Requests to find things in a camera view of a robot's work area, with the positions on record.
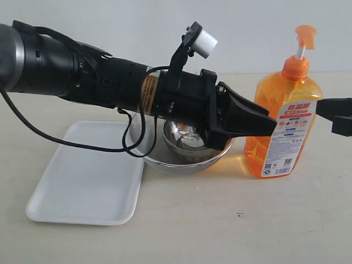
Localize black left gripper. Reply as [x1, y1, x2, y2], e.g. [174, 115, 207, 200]
[155, 69, 277, 150]

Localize orange pump soap bottle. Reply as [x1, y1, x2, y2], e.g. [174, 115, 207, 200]
[244, 25, 323, 179]

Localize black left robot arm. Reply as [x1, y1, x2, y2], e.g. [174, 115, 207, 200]
[1, 21, 277, 150]

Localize small stainless steel bowl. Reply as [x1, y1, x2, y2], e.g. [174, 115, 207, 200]
[163, 121, 222, 163]

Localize steel mesh strainer basket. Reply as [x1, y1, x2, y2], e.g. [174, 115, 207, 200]
[133, 117, 235, 175]

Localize white rectangular plastic tray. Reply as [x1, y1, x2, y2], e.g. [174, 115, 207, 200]
[25, 120, 145, 227]

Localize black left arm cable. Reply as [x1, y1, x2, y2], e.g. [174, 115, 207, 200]
[0, 65, 171, 158]

